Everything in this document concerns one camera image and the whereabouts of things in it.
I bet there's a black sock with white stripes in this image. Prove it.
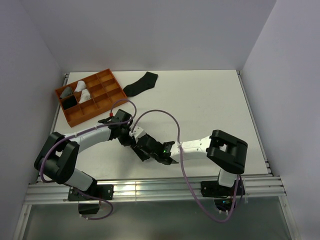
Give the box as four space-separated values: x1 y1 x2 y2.
61 95 78 110

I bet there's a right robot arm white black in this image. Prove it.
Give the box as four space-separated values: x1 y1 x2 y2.
129 127 248 195

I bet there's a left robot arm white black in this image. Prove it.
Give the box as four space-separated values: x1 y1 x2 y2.
34 109 133 200

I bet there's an orange compartment tray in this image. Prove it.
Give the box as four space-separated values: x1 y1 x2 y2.
54 68 128 128

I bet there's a lower white rolled sock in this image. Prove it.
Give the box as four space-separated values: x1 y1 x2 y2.
78 89 92 104

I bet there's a white rolled sock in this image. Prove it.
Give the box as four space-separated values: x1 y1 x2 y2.
74 80 87 93
78 89 92 104

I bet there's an upper white rolled sock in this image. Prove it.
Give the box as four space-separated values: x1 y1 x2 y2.
74 80 87 93

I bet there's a grey rolled sock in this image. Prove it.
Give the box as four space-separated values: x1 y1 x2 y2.
59 86 74 99

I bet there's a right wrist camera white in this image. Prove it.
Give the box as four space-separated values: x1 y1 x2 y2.
129 126 146 140

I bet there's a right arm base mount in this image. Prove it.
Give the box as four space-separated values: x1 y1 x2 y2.
200 180 237 199

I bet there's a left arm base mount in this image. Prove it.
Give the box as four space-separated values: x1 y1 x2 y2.
67 184 114 220

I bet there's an aluminium frame rail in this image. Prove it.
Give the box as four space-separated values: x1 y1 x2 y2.
14 72 301 240

